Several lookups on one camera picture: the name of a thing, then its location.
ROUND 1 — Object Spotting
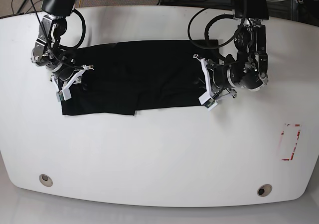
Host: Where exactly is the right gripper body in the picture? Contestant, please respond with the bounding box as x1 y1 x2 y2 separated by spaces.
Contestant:
49 64 94 91

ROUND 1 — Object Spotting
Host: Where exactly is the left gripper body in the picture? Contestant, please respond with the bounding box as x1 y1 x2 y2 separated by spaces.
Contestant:
193 54 237 102

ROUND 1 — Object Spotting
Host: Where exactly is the black t-shirt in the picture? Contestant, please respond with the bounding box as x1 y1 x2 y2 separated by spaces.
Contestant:
61 40 214 115

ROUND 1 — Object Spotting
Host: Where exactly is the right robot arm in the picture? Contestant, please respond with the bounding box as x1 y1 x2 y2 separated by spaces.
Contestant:
31 0 94 91

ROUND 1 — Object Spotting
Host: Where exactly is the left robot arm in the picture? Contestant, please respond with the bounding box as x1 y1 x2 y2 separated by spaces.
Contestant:
191 0 269 109

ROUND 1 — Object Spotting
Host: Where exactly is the red tape rectangle marking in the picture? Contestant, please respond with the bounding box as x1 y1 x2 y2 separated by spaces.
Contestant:
279 123 301 161

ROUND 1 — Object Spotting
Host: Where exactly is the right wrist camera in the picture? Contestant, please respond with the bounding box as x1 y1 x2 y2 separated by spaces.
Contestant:
56 89 71 102

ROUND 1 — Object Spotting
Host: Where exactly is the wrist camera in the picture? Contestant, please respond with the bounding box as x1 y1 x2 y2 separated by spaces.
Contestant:
198 93 218 111
56 89 71 102

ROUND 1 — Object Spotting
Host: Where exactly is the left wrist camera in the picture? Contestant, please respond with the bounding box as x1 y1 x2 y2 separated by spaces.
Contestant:
198 93 218 111

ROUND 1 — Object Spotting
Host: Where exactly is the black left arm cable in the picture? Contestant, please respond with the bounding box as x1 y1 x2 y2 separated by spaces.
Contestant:
187 7 246 65

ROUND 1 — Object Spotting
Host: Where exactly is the left table cable grommet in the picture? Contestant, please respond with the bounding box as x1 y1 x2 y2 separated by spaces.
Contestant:
39 174 53 187

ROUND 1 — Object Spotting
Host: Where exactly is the table cable grommet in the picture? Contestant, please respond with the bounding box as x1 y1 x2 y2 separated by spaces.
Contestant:
39 174 53 187
257 184 272 197

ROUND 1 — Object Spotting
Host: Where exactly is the right table cable grommet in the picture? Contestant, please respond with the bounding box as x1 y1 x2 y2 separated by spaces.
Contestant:
257 184 272 197

